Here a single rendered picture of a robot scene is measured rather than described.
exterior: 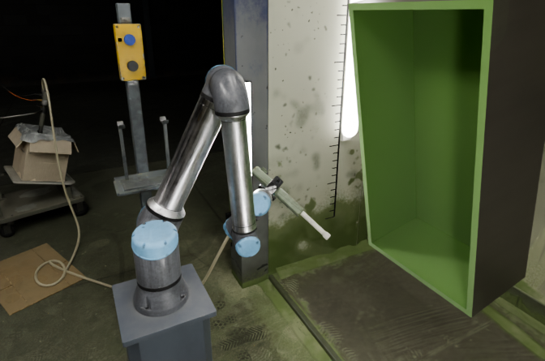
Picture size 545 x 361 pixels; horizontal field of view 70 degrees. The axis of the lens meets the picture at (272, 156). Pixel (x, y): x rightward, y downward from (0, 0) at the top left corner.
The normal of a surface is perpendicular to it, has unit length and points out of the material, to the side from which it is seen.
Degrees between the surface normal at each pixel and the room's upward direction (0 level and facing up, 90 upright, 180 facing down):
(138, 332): 0
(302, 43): 90
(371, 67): 90
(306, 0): 90
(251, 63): 90
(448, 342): 0
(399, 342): 0
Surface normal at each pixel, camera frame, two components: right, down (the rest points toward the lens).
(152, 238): 0.03, -0.91
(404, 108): 0.48, 0.30
